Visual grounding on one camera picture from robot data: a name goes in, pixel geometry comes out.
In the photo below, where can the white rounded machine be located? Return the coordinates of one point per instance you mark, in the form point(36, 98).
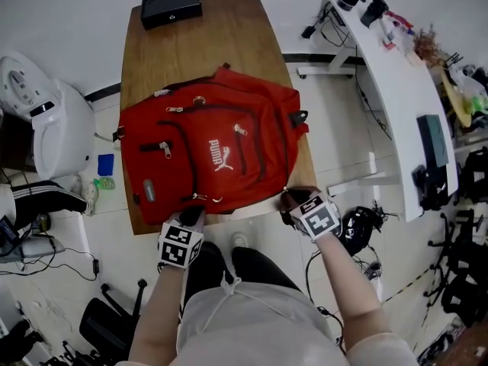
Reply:
point(61, 128)

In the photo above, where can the black device on desk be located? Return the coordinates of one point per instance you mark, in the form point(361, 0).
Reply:
point(429, 187)

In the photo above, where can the person's black trousers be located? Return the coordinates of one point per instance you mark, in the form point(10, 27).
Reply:
point(259, 265)

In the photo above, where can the person's white shoe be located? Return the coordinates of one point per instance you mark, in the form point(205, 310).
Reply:
point(90, 198)
point(240, 239)

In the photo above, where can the person's right forearm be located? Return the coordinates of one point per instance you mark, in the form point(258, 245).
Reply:
point(347, 288)

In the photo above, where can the dried brown plant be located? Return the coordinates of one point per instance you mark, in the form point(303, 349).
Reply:
point(427, 44)

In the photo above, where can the black mug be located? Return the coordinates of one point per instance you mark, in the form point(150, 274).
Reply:
point(373, 11)

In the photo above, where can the black power adapter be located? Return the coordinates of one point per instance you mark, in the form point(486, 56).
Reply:
point(96, 265)

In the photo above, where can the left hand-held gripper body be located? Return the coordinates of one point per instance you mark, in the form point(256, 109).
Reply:
point(178, 245)

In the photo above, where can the green bottle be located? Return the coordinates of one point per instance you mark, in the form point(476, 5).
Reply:
point(104, 183)

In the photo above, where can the person's pale shirt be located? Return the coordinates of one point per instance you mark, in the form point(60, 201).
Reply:
point(259, 326)

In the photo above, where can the white desk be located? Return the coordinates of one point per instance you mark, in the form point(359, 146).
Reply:
point(396, 90)

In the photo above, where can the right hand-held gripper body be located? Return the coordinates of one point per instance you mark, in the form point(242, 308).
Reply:
point(318, 217)

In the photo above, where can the black box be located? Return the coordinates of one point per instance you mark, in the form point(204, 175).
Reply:
point(169, 8)

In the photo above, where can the black plug adapter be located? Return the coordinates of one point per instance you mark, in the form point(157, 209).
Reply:
point(308, 32)

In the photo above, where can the yellow hat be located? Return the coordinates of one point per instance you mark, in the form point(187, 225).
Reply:
point(455, 97)

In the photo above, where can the blue cloth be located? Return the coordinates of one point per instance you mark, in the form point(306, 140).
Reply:
point(105, 164)

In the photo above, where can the black office chair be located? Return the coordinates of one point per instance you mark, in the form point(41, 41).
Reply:
point(465, 280)
point(103, 326)

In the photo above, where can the red bag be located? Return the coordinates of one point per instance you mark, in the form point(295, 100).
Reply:
point(213, 147)

